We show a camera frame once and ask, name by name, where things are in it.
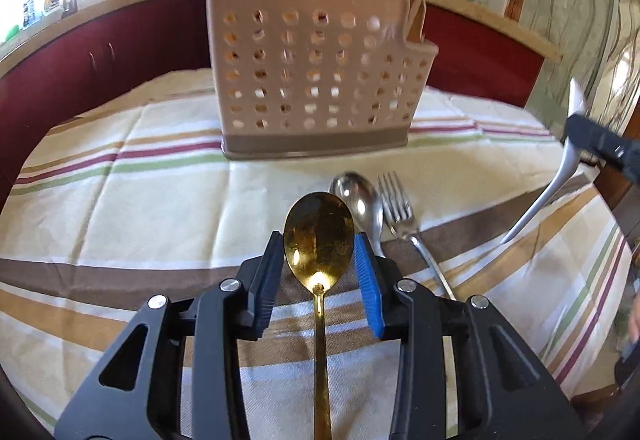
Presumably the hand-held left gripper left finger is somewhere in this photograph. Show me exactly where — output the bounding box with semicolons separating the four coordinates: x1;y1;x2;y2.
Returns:
54;231;289;440

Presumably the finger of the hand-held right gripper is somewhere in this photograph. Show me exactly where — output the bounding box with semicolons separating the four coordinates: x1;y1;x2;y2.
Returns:
565;114;640;182

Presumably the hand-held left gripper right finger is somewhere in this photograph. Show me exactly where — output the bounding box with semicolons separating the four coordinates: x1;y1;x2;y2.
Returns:
353;233;576;440

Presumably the white plastic spoon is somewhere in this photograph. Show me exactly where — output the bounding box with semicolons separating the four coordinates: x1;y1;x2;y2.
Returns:
500;78;588;246

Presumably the gold spoon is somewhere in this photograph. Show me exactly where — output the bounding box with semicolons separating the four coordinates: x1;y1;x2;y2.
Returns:
283;191;357;440

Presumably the beige plastic utensil holder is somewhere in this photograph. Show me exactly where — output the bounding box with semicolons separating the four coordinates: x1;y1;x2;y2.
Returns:
202;0;440;161

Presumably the silver fork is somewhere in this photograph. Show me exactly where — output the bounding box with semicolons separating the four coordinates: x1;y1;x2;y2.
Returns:
377;171;457;301

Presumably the silver spoon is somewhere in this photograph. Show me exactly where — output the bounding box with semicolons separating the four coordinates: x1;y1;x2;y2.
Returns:
328;171;386;258

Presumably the striped tablecloth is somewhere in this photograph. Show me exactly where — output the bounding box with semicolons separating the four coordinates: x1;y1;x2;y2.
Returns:
0;68;633;440

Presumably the red kitchen cabinet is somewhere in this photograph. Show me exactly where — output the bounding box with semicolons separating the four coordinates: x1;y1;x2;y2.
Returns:
0;0;546;201

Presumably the beige stone countertop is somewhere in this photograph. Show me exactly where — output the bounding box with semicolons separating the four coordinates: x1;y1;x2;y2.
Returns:
0;0;563;71

